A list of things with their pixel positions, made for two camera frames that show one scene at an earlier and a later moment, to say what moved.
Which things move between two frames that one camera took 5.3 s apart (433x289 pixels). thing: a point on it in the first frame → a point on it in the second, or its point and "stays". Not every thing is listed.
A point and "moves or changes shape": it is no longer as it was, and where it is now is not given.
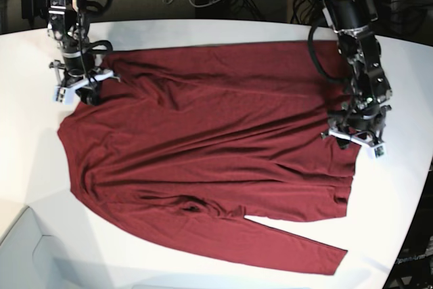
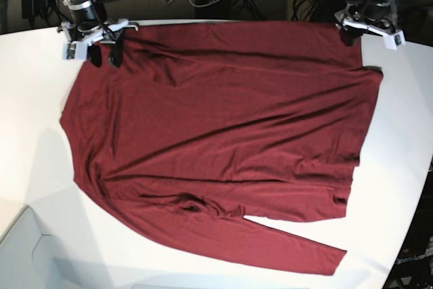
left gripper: x=82 y=74 → x=82 y=19
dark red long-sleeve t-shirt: x=185 y=145 moves or changes shape
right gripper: x=365 y=114 → x=352 y=19
